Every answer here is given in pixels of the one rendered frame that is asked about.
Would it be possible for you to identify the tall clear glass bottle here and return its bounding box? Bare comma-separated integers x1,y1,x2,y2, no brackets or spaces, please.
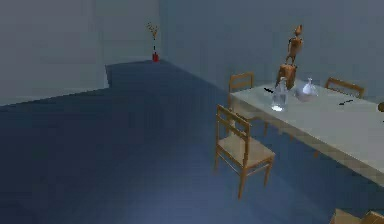
270,76,289,112

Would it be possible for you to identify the pale grey dining table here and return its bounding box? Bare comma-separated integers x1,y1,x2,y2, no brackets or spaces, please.
229,79,384,188

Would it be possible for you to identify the wooden dining chair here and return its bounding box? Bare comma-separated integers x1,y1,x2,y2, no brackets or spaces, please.
213,104,277,200
227,71,270,137
324,76,365,100
329,208,384,224

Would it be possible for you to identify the red vase with dry twigs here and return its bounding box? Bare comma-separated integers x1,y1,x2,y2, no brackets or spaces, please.
145,21,161,63

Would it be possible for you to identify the orange wooden figure statue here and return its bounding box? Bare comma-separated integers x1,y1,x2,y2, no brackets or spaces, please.
275,24,305,91

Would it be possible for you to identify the round clear glass flask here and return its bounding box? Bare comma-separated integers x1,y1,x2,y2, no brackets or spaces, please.
294,77,319,102

